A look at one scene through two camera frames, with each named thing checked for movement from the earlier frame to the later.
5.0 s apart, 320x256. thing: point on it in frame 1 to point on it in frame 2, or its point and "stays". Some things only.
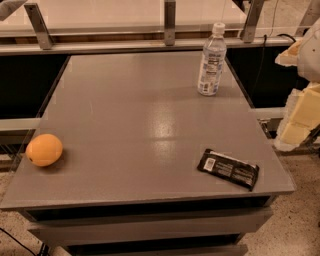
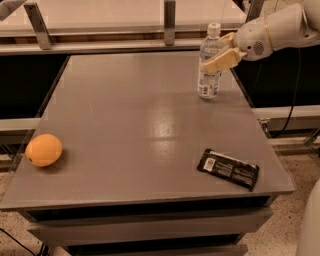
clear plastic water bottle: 212,64 stays
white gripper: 310,56 to 251,40
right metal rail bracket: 256,7 stays
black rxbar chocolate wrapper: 228,169 stays
